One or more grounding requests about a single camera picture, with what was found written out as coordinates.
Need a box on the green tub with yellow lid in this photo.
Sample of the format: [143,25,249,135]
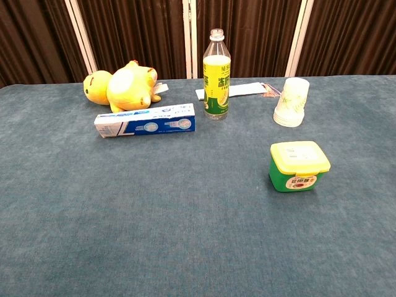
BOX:
[269,140,332,193]

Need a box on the blue white toothpaste box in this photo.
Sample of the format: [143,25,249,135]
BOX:
[93,103,196,139]

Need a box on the blue tablecloth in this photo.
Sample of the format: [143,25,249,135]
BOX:
[0,74,396,297]

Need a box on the clear bottle with yellow label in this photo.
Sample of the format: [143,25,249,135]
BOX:
[202,28,232,121]

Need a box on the white flat packet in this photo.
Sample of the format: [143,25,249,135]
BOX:
[195,82,266,101]

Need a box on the yellow plush toy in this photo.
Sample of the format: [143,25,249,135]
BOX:
[82,59,170,113]

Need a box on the small striped paper item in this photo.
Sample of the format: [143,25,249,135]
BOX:
[260,82,283,98]

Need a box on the stack of white paper cups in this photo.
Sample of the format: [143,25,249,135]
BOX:
[273,77,311,128]

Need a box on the dark brown curtain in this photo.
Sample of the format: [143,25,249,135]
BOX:
[0,0,396,89]

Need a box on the white partition frame post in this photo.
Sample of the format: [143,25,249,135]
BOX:
[284,0,316,78]
[182,0,199,79]
[64,0,99,75]

